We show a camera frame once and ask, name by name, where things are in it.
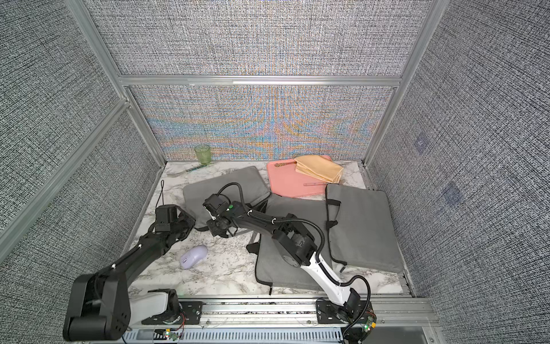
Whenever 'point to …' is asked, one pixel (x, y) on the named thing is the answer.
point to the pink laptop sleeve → (285, 180)
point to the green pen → (174, 173)
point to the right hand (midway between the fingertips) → (213, 221)
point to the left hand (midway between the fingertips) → (200, 214)
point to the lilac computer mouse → (193, 256)
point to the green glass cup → (203, 152)
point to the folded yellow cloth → (319, 167)
